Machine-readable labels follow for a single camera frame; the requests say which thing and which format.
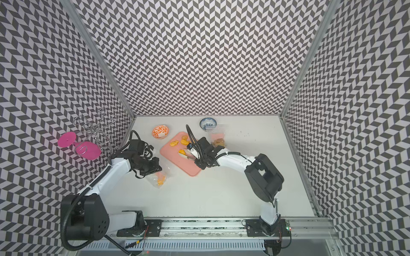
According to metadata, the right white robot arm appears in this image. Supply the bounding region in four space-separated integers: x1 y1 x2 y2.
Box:
187 145 285 236

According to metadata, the pink round disc lower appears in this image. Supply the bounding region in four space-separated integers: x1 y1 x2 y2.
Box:
74 141 102 161

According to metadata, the pink round disc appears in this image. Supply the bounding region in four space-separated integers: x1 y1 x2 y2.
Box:
74 141 102 161
57 132 77 148

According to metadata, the blue patterned small bowl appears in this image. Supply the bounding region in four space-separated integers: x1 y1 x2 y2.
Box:
199 117 217 131

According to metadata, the pink plastic tray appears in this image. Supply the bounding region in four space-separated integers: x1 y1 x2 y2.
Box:
160 132 201 177

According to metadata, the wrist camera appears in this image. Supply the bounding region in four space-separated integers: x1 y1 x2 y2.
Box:
187 143 200 159
143 144 154 159

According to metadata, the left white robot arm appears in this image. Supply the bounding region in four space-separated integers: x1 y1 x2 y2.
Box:
60 151 162 253

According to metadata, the metal base rail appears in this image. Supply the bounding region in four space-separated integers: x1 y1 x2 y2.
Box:
76 217 334 252

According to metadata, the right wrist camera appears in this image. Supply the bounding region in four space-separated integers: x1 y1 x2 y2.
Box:
187 143 200 159

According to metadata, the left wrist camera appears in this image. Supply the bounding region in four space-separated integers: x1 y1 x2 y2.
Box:
143 144 154 159

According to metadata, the clear resealable bag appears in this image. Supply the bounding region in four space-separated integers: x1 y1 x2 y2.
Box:
145 170 170 188
210 125 226 147

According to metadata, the wire spiral stand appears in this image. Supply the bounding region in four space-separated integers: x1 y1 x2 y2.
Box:
73 107 119 156

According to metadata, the pink round disc upper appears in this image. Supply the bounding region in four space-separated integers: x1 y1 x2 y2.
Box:
57 132 77 148

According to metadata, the orange patterned small bowl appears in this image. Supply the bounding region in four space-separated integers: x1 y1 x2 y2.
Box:
152 125 169 139

